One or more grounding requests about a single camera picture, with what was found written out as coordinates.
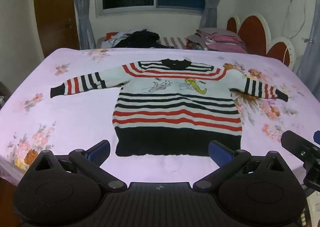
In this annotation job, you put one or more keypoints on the wooden door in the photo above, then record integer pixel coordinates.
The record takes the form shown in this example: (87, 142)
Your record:
(55, 17)

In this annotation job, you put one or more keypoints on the red and white scalloped headboard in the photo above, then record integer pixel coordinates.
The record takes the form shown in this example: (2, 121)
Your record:
(252, 32)

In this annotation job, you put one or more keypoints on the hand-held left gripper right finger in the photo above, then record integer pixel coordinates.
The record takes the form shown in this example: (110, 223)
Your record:
(221, 154)

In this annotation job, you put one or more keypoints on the grey hanging cloth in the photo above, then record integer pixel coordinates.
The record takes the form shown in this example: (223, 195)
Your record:
(312, 62)

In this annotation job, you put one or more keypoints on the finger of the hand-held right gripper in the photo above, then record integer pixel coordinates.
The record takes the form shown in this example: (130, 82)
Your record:
(297, 146)
(317, 137)

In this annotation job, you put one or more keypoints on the grey striped mattress sheet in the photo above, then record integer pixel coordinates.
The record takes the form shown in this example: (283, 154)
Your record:
(172, 41)

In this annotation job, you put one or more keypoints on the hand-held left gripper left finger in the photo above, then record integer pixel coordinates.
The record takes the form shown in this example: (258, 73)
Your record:
(98, 153)

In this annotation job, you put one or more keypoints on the striped knit sweater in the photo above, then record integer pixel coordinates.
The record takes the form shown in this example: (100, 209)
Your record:
(175, 107)

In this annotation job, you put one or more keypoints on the dark garment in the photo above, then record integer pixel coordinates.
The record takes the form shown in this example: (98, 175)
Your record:
(142, 38)

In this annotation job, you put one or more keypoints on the pink floral bed sheet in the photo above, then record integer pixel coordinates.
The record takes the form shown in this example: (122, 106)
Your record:
(75, 117)

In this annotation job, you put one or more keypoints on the pile of mixed clothes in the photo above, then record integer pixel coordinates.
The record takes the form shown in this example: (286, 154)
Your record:
(116, 39)

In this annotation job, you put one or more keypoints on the stack of folded pink bedding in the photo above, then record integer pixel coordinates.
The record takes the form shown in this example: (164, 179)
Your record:
(225, 42)

